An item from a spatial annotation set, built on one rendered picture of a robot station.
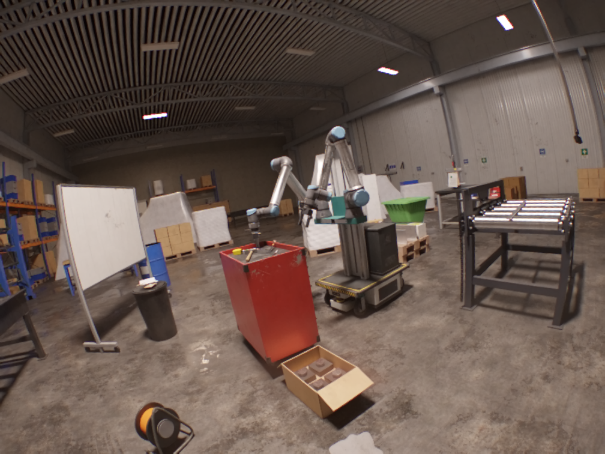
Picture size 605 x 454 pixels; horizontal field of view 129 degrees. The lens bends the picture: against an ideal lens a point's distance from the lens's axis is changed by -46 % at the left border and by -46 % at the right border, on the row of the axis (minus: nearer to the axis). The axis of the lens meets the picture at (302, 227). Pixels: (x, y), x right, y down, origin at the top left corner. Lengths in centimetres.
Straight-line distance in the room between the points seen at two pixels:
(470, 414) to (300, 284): 145
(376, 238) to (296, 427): 198
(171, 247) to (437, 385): 820
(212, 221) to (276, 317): 749
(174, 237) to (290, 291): 723
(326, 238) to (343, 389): 418
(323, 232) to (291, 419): 425
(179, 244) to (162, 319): 595
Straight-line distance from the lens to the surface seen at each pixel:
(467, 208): 256
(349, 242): 299
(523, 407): 187
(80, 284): 335
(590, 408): 200
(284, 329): 200
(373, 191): 628
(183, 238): 895
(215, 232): 928
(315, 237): 544
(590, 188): 1021
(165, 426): 174
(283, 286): 189
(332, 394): 162
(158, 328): 322
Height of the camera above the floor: 134
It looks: 7 degrees down
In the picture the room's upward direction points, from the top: 9 degrees counter-clockwise
